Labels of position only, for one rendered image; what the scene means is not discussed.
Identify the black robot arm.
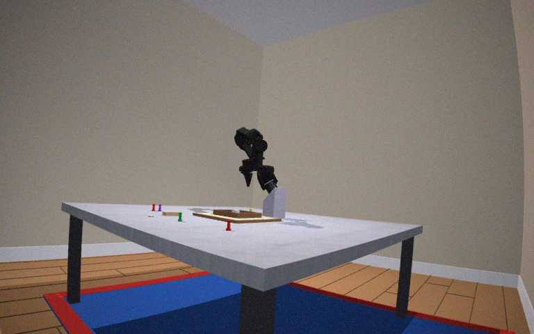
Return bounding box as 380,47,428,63
234,127,278,193

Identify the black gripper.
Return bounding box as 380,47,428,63
239,154,274,187

